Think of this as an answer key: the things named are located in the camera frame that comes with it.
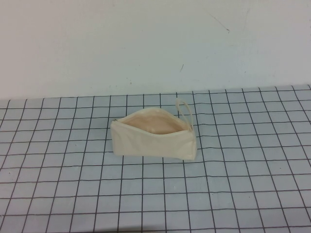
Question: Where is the cream canvas zipper pencil case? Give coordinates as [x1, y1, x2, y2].
[110, 98, 196, 161]

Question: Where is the blue grid-patterned tablecloth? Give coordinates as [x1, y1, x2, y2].
[0, 83, 311, 233]

